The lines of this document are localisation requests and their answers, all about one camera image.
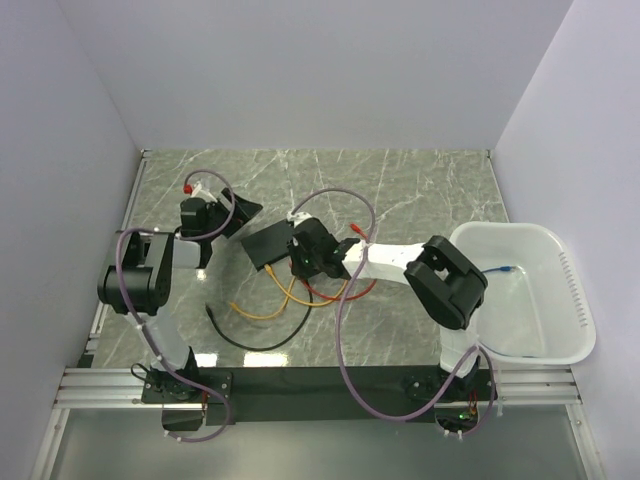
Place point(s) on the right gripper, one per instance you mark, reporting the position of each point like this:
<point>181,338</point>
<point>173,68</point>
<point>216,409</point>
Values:
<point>298,270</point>

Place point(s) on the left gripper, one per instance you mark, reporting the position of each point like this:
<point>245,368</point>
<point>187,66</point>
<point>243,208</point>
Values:
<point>242,212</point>

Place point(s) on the black network switch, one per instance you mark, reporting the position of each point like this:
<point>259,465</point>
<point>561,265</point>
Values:
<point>269,245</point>

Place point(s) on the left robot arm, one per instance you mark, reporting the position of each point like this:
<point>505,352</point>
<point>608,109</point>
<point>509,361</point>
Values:
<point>136,277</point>

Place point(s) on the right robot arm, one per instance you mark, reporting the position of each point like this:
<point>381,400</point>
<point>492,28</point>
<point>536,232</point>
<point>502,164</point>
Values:
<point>446,283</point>

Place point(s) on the white plastic bin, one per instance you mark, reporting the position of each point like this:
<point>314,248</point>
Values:
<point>535,310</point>

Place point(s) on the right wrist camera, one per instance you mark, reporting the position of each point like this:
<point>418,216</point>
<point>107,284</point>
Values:
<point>296,218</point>

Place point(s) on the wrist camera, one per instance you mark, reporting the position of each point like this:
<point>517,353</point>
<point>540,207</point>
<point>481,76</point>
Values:
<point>296,218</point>
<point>199,189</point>

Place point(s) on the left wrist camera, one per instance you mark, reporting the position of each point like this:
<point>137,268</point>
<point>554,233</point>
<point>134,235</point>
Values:
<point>199,189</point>

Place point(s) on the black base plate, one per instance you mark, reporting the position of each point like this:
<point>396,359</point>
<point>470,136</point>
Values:
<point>219,396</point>

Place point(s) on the aluminium rail frame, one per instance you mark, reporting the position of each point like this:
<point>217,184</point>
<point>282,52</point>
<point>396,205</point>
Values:
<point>538,430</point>

